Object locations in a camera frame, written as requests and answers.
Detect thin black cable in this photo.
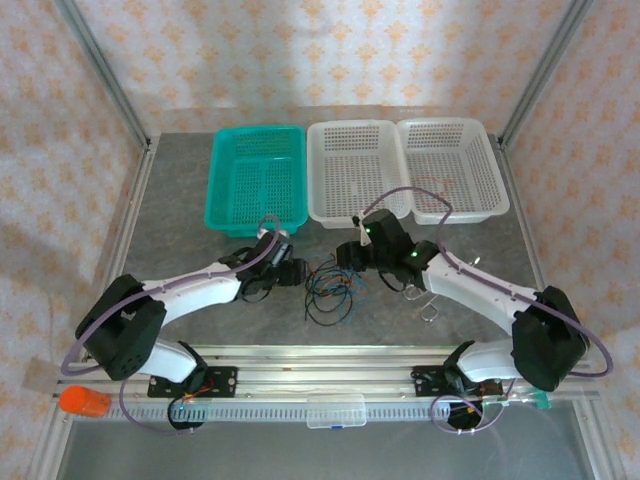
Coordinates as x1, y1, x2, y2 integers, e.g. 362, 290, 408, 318
307, 254, 374, 321
302, 257, 361, 327

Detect thin orange cable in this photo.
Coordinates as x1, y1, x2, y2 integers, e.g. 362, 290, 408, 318
310, 269, 362, 297
417, 175, 455, 211

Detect white plastic basket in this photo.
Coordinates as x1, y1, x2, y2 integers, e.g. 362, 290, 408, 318
396, 117, 511, 226
305, 118, 414, 230

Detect teal plastic basket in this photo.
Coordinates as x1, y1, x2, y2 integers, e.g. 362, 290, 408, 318
203, 124, 307, 237

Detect clear plastic parts box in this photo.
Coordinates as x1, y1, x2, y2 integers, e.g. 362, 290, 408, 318
306, 393, 367, 430

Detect black round base connector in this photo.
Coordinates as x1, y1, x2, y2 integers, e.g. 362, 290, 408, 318
443, 399, 482, 434
167, 397, 207, 435

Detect orange patterned white curtain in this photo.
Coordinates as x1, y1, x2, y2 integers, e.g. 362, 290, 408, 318
0, 0, 640, 480

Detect orange plastic cylinder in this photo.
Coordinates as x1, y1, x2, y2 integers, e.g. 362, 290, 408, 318
59, 384, 112, 420

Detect grey tape piece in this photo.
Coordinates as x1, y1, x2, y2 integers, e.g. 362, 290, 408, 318
22, 356, 57, 397

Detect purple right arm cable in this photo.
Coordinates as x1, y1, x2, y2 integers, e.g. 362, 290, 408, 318
360, 186, 615, 435

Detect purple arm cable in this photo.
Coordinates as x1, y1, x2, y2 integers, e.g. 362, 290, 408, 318
360, 186, 615, 435
60, 214, 281, 436

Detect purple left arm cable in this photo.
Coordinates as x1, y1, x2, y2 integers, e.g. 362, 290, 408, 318
60, 214, 281, 436

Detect silver metal wire tongs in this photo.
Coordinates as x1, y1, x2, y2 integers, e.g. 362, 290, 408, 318
403, 285, 441, 321

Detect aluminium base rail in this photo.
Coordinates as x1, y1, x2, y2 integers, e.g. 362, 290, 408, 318
52, 343, 600, 426

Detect aluminium table side rail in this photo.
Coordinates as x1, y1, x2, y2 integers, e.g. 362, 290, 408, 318
494, 134, 626, 480
29, 137, 161, 480

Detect grey slotted cable duct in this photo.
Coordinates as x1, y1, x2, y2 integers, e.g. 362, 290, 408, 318
107, 402, 454, 422

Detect aluminium frame post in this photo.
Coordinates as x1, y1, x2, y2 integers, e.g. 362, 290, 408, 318
497, 0, 594, 149
52, 0, 154, 149

